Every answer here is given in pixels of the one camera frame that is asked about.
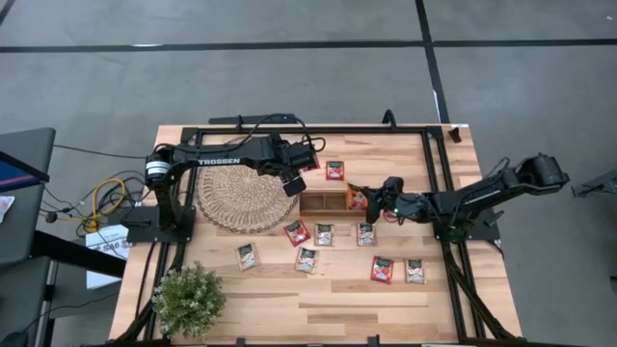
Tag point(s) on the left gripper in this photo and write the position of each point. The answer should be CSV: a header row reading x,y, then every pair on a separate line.
x,y
301,156

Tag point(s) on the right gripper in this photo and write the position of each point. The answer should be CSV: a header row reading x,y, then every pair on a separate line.
x,y
402,205

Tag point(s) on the orange peach tea packet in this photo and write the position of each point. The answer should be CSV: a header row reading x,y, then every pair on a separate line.
x,y
356,200

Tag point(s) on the red strawberry tea packet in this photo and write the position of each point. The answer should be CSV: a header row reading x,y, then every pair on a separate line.
x,y
314,168
335,170
389,218
382,270
297,233

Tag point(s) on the beige herbal tea packet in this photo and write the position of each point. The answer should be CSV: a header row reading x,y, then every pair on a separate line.
x,y
248,257
367,235
415,272
307,260
324,235

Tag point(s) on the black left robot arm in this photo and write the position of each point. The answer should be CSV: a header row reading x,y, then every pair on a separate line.
x,y
255,154

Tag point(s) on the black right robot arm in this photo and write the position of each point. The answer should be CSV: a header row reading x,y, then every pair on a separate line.
x,y
482,195

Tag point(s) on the wooden tea organizer box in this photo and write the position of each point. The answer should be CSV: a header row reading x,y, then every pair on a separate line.
x,y
318,212

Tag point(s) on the round woven straw placemat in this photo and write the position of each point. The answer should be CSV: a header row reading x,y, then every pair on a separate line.
x,y
241,202

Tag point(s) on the flat black bar device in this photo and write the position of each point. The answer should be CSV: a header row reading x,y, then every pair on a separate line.
x,y
231,119

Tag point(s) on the small dark brown block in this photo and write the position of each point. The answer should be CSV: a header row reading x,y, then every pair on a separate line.
x,y
454,135

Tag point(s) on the artificial green potted plant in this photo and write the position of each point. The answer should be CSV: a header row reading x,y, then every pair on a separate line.
x,y
188,301

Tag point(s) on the white printed paper sheet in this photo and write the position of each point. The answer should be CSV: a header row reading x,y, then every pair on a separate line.
x,y
103,241

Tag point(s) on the plain white paper sheet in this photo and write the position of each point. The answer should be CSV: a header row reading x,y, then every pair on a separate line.
x,y
99,279

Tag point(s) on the black floor beam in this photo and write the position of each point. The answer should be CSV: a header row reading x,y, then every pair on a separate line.
x,y
72,250

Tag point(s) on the dark grey desk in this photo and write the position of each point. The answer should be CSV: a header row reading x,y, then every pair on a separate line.
x,y
21,299
24,144

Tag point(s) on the laptop with blue screen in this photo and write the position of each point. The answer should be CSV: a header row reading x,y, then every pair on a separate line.
x,y
14,176

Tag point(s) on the small white paper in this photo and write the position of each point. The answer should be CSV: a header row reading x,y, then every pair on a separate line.
x,y
5,207

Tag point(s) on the black computer mouse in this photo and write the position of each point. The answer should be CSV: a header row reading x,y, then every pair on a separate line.
x,y
12,340

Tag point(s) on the black frame clamp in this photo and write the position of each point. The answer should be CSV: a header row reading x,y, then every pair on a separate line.
x,y
389,120

